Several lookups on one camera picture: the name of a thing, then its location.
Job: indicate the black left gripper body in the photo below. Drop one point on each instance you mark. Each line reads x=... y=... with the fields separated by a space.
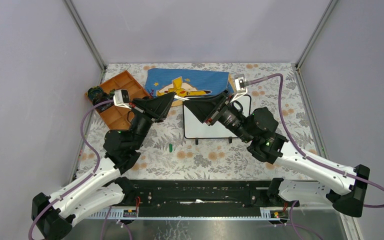
x=143 y=119

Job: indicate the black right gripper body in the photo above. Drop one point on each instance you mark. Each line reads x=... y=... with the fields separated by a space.
x=226 y=115

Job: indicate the white whiteboard black frame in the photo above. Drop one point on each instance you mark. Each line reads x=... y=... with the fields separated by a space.
x=193 y=129

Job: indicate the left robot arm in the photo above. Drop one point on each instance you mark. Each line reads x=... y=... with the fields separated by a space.
x=104 y=185

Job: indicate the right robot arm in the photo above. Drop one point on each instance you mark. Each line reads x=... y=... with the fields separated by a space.
x=344 y=187

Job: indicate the wooden compartment tray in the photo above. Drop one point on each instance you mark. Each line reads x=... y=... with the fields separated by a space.
x=117 y=118

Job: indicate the blue Pikachu cloth bag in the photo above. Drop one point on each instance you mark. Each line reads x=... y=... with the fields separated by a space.
x=186 y=83

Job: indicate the dark rolled fabric front left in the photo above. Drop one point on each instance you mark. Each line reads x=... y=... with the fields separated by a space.
x=100 y=99

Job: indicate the dark rolled fabric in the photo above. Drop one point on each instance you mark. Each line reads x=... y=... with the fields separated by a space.
x=95 y=93
x=100 y=99

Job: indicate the dark rolled fabric back left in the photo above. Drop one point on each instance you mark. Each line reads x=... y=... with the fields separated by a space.
x=95 y=93

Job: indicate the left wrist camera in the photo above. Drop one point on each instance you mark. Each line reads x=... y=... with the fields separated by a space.
x=121 y=98

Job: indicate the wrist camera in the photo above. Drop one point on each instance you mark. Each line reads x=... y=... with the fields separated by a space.
x=121 y=98
x=239 y=86

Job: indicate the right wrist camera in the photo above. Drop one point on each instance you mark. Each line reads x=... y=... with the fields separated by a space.
x=239 y=86

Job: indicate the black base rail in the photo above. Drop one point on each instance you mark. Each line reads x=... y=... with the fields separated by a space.
x=203 y=198

